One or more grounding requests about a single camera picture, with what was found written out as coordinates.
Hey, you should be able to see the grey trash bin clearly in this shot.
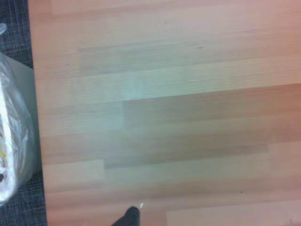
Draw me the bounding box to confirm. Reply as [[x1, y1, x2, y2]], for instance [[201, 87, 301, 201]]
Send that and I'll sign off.
[[4, 56, 43, 175]]

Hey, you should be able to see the clear plastic trash bag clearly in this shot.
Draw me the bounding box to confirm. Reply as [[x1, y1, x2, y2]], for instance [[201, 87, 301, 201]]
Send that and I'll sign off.
[[0, 23, 38, 208]]

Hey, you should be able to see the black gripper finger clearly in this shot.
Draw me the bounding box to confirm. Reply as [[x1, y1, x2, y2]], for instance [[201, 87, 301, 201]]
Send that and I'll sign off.
[[110, 206, 142, 226]]

